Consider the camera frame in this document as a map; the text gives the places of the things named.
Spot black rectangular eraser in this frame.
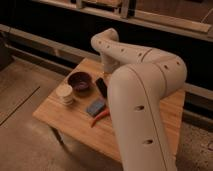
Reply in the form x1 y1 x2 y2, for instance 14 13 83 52
95 78 107 98

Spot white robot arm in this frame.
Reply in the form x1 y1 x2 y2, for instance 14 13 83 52
91 28 187 171

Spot blue sponge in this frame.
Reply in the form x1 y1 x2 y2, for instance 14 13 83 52
86 99 106 117

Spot dark purple bowl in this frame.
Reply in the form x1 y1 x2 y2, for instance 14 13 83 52
67 72 92 92

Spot wooden table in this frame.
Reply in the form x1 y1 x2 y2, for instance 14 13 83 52
32 57 186 164

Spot stacked white cups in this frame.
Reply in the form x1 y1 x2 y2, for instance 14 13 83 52
56 84 74 105

